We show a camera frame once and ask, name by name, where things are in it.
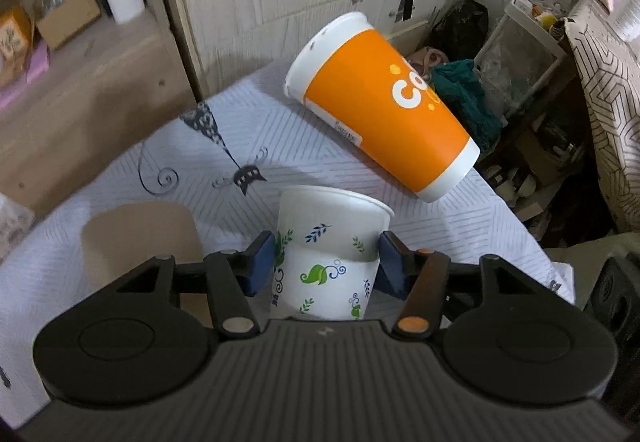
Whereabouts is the pink flat box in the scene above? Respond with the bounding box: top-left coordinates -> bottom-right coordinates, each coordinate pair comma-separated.
0,40 -> 50,110

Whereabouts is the white patterned tablecloth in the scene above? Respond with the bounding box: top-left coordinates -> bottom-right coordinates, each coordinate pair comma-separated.
1,63 -> 575,427

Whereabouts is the wooden shelf unit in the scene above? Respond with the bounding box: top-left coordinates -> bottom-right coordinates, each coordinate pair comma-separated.
1,0 -> 195,216

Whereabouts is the black bag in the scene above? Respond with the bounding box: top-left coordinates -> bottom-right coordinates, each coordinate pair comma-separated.
424,0 -> 489,62

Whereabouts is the white paper cup leaf print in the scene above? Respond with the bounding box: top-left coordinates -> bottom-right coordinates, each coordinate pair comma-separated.
270,185 -> 394,321

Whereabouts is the orange paper cup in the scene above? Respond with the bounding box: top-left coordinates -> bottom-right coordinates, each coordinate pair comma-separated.
284,12 -> 480,202

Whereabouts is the small wooden floral box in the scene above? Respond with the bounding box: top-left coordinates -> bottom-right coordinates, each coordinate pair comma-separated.
1,6 -> 34,88

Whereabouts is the white plastic storage rack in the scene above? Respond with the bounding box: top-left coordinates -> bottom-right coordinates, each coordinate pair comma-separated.
474,0 -> 578,120

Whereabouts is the small cardboard box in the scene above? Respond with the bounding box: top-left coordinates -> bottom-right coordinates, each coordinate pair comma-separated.
36,0 -> 101,50

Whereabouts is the beige tumbler cup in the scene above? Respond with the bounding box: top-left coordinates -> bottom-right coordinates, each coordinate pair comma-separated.
79,200 -> 213,327

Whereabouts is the teal green cloth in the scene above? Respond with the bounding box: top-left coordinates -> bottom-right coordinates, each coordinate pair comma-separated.
430,60 -> 502,155

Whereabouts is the geometric patterned cloth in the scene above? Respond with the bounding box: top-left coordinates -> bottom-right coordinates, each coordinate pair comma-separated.
565,0 -> 639,231

